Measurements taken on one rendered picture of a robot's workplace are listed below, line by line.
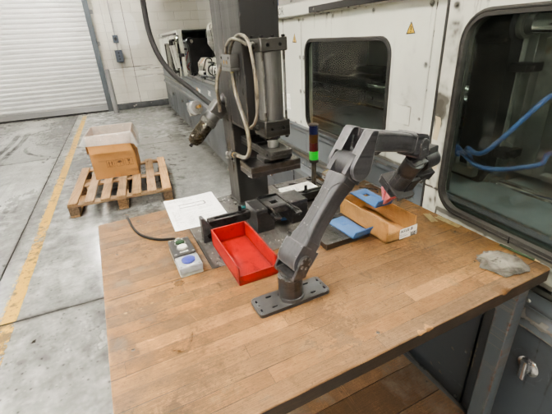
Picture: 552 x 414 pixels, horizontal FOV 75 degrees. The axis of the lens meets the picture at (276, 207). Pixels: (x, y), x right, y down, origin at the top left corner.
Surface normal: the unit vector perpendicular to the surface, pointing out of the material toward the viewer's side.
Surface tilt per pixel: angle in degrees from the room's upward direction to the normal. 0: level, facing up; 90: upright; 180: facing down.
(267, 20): 90
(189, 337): 0
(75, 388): 0
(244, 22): 90
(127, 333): 0
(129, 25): 90
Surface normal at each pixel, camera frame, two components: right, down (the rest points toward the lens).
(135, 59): 0.39, 0.39
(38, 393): -0.05, -0.90
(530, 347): -0.92, 0.21
